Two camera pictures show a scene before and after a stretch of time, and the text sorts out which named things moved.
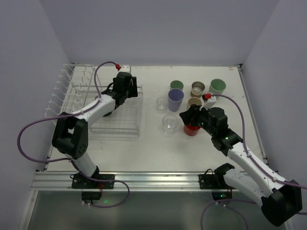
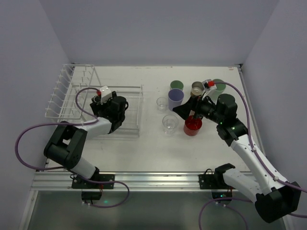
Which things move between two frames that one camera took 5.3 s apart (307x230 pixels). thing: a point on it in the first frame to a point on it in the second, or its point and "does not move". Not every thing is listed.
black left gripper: [133, 86] to [99, 109]
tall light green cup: [217, 86] does not move
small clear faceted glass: [161, 103] does not move
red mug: [191, 130] does not move
